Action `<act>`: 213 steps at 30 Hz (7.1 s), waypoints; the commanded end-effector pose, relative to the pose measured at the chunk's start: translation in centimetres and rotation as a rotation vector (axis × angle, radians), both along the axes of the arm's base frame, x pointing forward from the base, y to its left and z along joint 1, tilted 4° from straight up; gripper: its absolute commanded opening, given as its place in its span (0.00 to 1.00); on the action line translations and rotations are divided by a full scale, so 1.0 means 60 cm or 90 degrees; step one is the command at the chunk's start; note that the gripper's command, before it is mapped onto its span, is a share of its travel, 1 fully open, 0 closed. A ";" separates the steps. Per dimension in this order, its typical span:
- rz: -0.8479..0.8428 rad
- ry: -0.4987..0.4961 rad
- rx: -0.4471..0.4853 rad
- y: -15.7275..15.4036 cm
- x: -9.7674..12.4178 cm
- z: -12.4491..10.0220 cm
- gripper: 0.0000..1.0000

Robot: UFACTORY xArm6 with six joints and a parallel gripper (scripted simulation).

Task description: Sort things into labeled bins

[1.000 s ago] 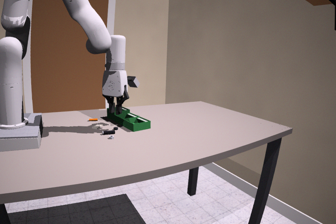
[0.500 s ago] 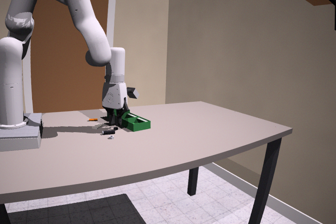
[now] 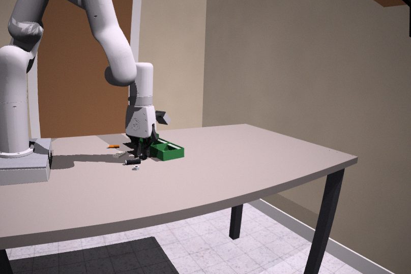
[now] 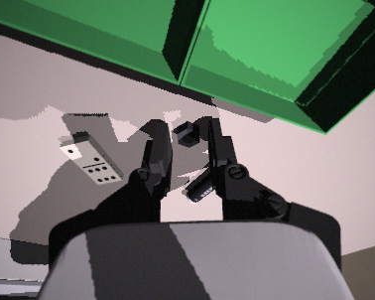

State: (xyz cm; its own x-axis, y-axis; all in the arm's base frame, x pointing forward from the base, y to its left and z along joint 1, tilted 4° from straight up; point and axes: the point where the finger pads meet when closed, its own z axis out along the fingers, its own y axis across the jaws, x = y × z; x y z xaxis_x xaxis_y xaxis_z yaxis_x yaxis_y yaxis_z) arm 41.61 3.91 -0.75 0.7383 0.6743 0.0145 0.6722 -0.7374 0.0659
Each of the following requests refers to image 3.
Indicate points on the white domino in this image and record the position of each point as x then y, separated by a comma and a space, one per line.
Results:
118, 155

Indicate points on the dark green bin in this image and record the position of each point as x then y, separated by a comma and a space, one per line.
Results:
165, 151

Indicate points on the black aa battery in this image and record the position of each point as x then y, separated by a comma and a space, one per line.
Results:
129, 162

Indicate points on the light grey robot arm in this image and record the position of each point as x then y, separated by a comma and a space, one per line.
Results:
17, 58

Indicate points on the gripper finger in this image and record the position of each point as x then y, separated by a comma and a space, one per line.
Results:
137, 145
146, 144

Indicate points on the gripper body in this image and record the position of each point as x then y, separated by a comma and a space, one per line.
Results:
139, 121

